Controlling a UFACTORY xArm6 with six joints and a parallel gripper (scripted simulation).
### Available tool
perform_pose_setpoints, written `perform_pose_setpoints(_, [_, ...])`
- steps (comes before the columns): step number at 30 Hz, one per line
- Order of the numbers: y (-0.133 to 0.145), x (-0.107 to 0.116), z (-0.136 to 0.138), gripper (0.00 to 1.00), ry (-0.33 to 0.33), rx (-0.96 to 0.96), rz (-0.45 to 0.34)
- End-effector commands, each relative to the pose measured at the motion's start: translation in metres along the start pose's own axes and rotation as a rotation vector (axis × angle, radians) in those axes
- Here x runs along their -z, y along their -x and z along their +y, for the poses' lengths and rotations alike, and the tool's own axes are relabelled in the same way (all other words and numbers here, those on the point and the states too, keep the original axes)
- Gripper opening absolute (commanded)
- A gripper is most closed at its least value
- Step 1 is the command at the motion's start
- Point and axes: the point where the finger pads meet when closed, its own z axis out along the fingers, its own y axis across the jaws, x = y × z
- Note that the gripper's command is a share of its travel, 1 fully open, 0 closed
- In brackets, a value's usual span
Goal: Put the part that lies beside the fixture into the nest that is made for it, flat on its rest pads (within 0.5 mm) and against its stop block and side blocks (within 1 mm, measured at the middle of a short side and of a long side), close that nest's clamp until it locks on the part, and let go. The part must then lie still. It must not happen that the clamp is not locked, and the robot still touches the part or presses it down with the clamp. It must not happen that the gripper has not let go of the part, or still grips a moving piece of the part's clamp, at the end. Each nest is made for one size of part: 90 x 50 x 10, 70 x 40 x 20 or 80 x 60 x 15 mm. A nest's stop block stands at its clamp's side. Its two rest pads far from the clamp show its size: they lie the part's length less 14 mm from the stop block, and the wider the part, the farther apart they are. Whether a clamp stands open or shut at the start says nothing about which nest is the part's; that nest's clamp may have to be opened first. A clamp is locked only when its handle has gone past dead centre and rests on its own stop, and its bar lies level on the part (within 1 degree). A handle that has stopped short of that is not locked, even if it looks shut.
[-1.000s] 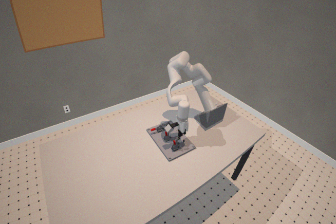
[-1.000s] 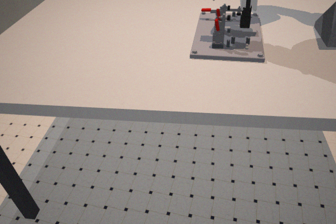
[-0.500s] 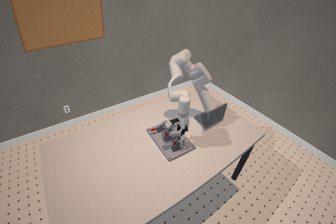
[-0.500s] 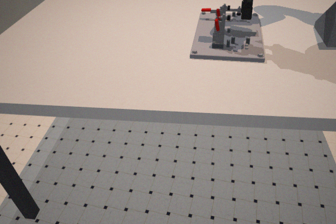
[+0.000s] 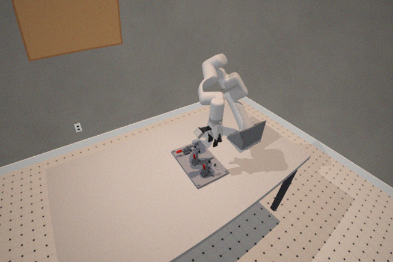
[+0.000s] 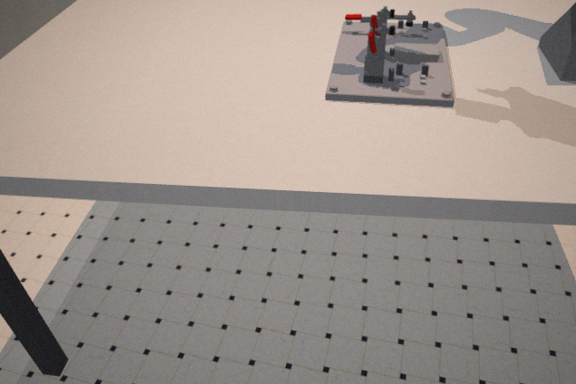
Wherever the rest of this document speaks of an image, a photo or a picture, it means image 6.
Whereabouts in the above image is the toggle clamp with red handle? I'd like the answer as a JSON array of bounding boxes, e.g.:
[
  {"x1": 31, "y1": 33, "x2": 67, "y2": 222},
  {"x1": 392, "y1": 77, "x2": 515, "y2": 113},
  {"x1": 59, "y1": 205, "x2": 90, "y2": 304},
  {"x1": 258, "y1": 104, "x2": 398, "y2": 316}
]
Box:
[
  {"x1": 345, "y1": 11, "x2": 416, "y2": 36},
  {"x1": 364, "y1": 23, "x2": 395, "y2": 84}
]

